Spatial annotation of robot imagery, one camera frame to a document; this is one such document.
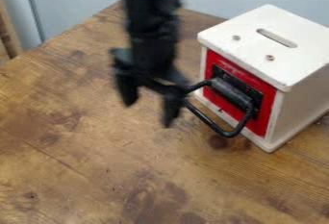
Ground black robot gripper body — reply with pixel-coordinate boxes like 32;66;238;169
109;12;187;95

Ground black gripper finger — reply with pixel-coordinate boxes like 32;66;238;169
115;75;139;107
162;87;184;128

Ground black metal drawer handle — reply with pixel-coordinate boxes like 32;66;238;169
183;77;258;139

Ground red drawer front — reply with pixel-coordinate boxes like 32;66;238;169
203;50;277;137

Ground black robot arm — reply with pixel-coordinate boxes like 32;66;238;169
109;0;188;127

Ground white wooden box cabinet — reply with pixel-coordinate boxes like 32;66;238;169
198;5;329;152

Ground wooden post at left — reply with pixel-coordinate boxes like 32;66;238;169
0;0;22;64

